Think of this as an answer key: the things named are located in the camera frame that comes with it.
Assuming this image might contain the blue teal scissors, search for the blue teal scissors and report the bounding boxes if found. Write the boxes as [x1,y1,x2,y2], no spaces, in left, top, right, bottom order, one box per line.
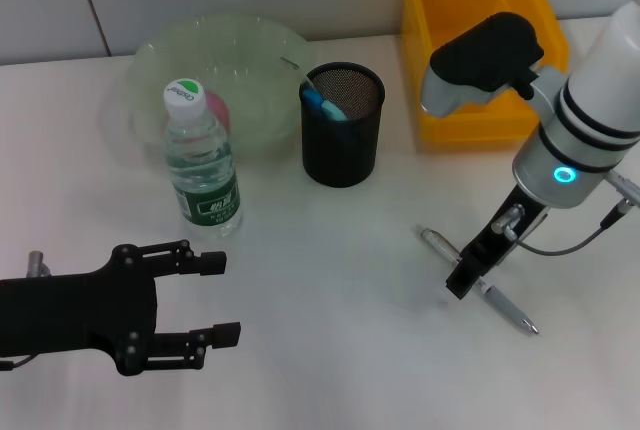
[302,88,351,124]

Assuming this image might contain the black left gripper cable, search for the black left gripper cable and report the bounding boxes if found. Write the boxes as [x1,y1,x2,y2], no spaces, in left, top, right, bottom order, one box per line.
[0,249,52,370]

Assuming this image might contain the green label water bottle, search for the green label water bottle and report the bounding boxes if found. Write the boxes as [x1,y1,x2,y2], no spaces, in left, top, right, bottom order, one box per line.
[163,78,245,239]

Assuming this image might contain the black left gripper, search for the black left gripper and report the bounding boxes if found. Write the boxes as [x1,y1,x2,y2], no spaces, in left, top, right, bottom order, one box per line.
[0,239,243,376]

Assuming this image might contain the green glass fruit bowl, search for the green glass fruit bowl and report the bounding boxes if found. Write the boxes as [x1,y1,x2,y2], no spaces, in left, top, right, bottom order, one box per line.
[124,12,317,161]

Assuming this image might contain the black mesh pen holder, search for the black mesh pen holder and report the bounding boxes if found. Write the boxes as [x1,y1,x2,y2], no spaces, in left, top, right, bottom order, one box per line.
[298,62,387,189]

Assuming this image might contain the grey clear ballpoint pen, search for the grey clear ballpoint pen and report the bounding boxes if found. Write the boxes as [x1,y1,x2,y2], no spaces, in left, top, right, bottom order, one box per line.
[418,224,541,336]

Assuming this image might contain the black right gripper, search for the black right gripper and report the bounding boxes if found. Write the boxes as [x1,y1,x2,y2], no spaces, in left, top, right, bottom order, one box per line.
[445,184,551,300]

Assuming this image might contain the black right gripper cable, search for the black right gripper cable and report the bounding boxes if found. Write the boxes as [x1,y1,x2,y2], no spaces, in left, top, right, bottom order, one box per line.
[491,172,640,256]

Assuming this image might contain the yellow plastic bin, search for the yellow plastic bin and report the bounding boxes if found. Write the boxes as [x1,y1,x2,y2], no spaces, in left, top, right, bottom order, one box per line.
[399,0,571,144]

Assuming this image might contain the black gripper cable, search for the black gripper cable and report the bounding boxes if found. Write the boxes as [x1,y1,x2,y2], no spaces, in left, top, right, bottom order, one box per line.
[491,172,640,256]
[0,249,52,370]

